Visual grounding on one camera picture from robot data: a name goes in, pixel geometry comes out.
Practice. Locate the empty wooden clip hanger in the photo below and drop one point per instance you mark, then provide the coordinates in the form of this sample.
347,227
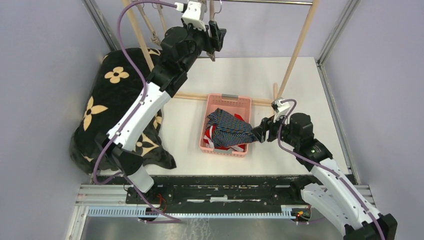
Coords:
154,36

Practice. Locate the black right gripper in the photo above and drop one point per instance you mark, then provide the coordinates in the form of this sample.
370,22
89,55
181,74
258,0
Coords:
266,124

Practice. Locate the red printed underwear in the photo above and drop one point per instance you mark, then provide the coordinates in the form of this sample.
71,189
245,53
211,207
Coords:
209,143

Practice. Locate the dark striped boxer shorts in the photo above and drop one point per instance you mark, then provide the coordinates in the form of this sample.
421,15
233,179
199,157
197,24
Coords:
229,130

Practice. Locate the wooden clip hanger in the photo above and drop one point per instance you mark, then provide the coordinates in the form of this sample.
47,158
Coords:
159,9
154,36

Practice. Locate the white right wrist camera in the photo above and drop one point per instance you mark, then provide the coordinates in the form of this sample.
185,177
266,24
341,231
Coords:
280,107

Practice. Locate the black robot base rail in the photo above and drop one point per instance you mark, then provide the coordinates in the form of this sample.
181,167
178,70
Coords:
223,196

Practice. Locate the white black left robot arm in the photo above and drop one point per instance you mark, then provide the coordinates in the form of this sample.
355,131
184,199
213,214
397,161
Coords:
180,48

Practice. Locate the wooden hanger holding striped boxers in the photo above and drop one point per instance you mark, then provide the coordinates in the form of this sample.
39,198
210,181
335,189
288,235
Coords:
212,13

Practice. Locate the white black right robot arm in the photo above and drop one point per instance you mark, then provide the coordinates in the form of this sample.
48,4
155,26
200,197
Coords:
334,196

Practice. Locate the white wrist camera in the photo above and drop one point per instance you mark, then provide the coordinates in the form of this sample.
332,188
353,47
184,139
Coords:
193,13
280,107

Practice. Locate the wooden clothes rack frame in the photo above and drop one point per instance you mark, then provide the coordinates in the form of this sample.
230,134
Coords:
277,90

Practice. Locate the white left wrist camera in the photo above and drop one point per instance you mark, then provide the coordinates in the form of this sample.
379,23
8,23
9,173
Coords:
193,13

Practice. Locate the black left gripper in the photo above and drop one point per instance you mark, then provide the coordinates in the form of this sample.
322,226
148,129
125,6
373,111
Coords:
215,43

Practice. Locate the black beige flower blanket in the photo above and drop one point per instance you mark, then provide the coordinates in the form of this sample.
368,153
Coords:
115,88

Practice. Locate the pink perforated plastic basket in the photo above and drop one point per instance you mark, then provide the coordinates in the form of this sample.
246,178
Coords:
234,104

